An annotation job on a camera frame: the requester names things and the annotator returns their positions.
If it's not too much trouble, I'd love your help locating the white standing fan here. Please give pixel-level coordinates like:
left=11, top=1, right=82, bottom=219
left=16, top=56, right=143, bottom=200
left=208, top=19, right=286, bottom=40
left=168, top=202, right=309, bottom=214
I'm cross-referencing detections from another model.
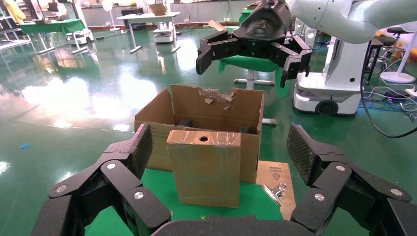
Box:
left=102, top=0, right=121, bottom=32

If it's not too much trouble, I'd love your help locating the white pedestal fan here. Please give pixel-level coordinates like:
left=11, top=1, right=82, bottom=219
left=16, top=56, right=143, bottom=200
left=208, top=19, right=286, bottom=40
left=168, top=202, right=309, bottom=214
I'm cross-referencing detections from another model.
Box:
left=380, top=21, right=417, bottom=84

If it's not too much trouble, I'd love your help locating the yellow hanging cloth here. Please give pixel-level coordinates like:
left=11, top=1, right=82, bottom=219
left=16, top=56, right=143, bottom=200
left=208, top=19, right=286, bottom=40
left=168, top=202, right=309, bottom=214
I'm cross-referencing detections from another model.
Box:
left=3, top=0, right=27, bottom=24

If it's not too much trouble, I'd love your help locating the small taped cardboard box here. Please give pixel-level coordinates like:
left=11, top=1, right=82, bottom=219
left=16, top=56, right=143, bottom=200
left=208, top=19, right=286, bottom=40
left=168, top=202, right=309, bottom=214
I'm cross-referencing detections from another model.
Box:
left=166, top=130, right=242, bottom=208

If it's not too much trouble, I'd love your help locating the tangled floor cable bundle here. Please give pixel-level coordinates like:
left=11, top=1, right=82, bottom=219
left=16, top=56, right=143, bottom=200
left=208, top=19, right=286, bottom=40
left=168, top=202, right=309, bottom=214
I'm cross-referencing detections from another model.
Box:
left=359, top=83, right=417, bottom=123

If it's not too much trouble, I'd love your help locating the black tall stool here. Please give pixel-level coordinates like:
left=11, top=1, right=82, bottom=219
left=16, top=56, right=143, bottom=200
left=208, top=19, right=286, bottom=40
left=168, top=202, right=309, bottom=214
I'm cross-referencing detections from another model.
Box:
left=364, top=35, right=396, bottom=82

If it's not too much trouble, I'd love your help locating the small green covered table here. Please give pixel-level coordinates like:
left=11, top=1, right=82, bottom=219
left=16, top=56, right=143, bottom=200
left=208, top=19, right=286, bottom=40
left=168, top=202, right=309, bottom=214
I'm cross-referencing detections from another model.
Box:
left=239, top=9, right=255, bottom=26

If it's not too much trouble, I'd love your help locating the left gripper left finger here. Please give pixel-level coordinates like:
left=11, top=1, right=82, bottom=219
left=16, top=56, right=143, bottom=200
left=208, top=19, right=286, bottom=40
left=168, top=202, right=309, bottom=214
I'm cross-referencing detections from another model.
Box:
left=30, top=123, right=172, bottom=236

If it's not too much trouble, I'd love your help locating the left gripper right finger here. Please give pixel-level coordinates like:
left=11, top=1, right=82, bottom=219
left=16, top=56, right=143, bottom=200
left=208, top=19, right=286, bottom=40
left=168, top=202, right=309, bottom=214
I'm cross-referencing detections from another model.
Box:
left=286, top=124, right=417, bottom=236

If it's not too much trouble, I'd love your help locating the shallow cardboard tray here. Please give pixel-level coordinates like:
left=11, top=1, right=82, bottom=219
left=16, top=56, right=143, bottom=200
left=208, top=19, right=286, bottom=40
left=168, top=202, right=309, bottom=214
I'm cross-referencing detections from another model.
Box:
left=208, top=20, right=234, bottom=35

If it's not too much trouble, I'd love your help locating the black power strip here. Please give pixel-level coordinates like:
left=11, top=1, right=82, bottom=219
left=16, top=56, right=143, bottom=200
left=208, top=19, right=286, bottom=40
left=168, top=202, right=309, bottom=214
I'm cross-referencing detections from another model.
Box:
left=384, top=91, right=408, bottom=100

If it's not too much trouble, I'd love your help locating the long green covered table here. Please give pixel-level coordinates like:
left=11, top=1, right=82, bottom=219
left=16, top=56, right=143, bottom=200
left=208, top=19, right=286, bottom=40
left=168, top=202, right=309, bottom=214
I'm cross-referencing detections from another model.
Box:
left=19, top=19, right=87, bottom=55

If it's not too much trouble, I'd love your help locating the metal storage shelf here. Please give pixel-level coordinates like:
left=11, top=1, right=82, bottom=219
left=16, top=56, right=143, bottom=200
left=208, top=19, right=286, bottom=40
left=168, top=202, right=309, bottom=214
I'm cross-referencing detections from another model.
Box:
left=0, top=6, right=33, bottom=51

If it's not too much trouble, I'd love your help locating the metal binder clip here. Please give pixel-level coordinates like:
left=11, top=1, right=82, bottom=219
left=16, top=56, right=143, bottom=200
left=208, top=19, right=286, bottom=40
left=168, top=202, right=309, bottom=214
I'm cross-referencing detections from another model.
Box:
left=261, top=183, right=287, bottom=205

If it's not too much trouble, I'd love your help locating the cardboard box on desk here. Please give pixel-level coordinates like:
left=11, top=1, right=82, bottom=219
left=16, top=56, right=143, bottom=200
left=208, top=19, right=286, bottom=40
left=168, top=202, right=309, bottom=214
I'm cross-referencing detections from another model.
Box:
left=149, top=3, right=168, bottom=16

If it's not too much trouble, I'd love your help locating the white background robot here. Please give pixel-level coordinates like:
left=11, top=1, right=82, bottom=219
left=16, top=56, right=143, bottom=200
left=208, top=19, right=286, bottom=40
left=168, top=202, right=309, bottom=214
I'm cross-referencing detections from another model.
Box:
left=293, top=18, right=317, bottom=50

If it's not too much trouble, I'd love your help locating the white desk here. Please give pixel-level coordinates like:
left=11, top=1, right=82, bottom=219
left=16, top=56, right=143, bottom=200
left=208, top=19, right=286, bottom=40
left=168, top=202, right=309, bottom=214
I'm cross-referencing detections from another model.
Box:
left=117, top=11, right=182, bottom=55

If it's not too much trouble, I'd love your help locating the green table cloth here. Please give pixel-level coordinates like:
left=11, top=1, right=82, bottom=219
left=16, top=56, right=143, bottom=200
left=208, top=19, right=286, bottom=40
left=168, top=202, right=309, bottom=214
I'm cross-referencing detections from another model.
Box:
left=85, top=168, right=283, bottom=236

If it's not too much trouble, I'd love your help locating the flat printed cardboard sheet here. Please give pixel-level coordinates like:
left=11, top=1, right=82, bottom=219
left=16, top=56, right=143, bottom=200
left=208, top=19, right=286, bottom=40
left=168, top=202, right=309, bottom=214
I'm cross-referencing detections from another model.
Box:
left=255, top=160, right=297, bottom=221

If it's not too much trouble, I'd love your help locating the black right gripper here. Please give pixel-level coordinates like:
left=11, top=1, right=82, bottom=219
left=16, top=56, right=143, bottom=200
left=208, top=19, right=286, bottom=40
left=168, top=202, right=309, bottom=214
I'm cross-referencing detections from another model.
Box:
left=195, top=0, right=313, bottom=89

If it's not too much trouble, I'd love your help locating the large open cardboard carton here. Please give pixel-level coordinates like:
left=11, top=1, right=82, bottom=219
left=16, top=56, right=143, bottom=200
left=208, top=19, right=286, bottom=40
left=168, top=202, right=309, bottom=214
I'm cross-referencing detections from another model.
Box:
left=134, top=85, right=265, bottom=184

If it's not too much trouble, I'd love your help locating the black hanging cable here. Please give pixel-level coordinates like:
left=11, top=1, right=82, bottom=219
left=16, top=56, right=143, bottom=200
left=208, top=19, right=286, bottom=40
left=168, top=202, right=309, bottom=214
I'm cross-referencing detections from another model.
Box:
left=359, top=42, right=417, bottom=139

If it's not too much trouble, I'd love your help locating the white mobile base under desk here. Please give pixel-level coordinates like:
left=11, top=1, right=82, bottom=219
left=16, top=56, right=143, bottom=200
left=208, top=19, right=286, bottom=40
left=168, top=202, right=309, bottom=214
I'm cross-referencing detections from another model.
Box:
left=153, top=22, right=174, bottom=44

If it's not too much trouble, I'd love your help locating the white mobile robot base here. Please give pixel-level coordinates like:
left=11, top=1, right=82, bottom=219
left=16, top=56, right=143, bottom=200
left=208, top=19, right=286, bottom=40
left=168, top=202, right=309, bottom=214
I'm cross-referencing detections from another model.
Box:
left=66, top=29, right=94, bottom=46

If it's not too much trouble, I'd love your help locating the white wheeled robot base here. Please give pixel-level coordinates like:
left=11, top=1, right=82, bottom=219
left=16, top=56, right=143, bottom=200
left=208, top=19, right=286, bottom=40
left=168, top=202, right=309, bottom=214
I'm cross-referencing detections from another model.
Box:
left=292, top=34, right=370, bottom=116

